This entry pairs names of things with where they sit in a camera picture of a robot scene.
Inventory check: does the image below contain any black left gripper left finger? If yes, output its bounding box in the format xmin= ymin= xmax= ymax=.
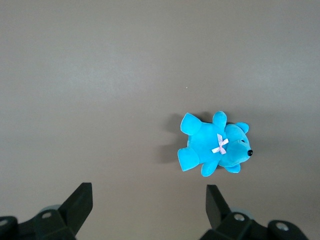
xmin=17 ymin=182 xmax=94 ymax=240

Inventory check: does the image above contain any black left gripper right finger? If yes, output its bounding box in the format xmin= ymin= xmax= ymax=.
xmin=199 ymin=184 xmax=270 ymax=240

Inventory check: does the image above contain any blue plush teddy bear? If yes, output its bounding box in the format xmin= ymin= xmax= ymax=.
xmin=176 ymin=110 xmax=255 ymax=178

